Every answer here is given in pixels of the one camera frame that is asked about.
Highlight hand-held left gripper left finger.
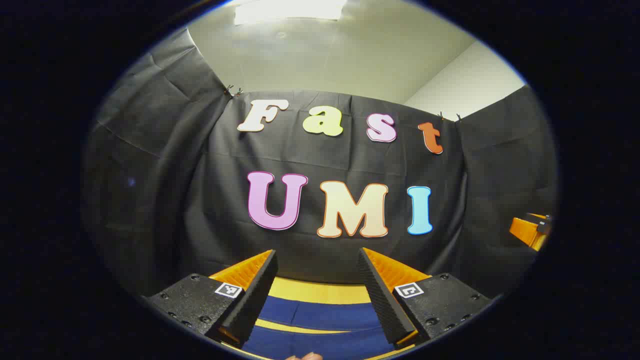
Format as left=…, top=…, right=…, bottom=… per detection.
left=144, top=249, right=279, bottom=349

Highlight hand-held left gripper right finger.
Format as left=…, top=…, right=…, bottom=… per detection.
left=357, top=247, right=495, bottom=350

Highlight blue denim jeans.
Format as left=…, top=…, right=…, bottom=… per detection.
left=242, top=295, right=397, bottom=360

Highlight ceiling light panel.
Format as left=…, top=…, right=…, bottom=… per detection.
left=234, top=0, right=348, bottom=26

